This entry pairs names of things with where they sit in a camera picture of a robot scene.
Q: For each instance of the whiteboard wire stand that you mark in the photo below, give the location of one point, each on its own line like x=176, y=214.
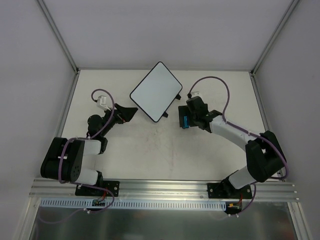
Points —
x=172, y=105

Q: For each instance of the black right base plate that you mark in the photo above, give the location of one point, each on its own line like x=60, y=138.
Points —
x=216, y=190

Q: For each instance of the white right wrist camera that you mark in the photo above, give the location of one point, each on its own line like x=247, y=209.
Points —
x=193, y=94

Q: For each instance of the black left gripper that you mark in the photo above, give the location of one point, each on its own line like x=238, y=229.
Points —
x=118, y=114

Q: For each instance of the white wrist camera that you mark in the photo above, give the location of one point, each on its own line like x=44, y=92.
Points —
x=193, y=94
x=102, y=103

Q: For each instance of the white whiteboard black frame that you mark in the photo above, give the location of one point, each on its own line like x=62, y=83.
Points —
x=156, y=91

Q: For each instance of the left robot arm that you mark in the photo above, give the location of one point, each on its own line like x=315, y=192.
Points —
x=64, y=159

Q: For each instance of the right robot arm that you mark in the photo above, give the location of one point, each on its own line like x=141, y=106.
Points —
x=263, y=153

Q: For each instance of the left aluminium frame post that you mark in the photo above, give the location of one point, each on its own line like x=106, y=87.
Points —
x=54, y=28

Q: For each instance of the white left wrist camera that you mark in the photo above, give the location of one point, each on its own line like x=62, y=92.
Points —
x=102, y=103

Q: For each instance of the white slotted cable duct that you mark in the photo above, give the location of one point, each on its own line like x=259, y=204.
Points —
x=134, y=204

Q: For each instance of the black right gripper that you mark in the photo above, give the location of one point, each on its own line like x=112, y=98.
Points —
x=189, y=116

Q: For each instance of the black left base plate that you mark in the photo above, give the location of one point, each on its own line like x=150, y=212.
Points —
x=108, y=188

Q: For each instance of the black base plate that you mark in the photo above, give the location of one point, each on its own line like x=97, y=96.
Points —
x=108, y=188
x=216, y=190

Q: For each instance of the right aluminium frame post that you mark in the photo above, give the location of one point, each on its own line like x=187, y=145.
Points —
x=275, y=34

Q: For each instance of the aluminium frame post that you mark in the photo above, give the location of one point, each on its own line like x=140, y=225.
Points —
x=54, y=28
x=275, y=34

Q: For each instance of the aluminium mounting rail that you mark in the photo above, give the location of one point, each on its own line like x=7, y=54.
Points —
x=175, y=190

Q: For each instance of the blue whiteboard eraser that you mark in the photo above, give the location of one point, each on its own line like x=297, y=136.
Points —
x=185, y=122

